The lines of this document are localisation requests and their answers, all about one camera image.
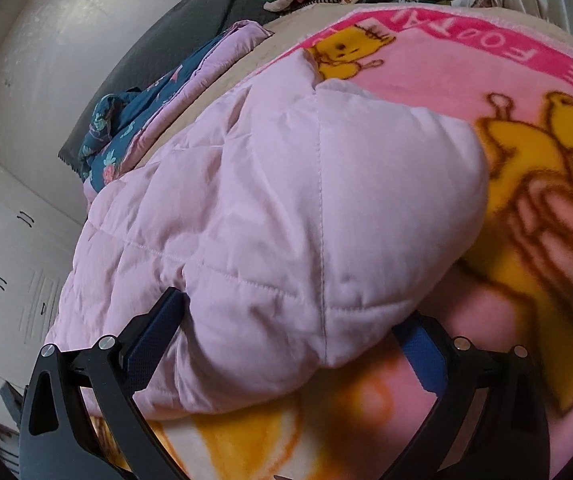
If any blue floral quilt pink lining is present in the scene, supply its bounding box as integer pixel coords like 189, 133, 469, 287
77, 19, 273, 198

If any pink quilted jacket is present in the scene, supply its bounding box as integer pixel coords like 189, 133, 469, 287
45, 50, 491, 417

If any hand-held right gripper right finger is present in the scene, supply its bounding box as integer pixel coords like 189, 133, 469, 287
381, 312, 550, 480

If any grey headboard cushion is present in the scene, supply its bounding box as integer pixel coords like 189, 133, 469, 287
58, 0, 280, 177

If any pink bear printed blanket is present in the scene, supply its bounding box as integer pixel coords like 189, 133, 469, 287
89, 7, 573, 480

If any white glossy wardrobe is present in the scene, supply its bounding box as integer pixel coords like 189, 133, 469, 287
0, 137, 87, 433

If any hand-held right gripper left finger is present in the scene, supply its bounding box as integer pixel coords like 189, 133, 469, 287
19, 287, 190, 480

